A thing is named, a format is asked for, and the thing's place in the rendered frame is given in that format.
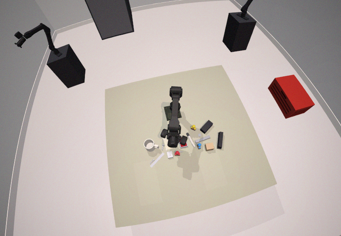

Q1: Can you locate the tan cardboard box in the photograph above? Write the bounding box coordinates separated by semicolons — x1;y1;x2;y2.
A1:
205;143;214;151

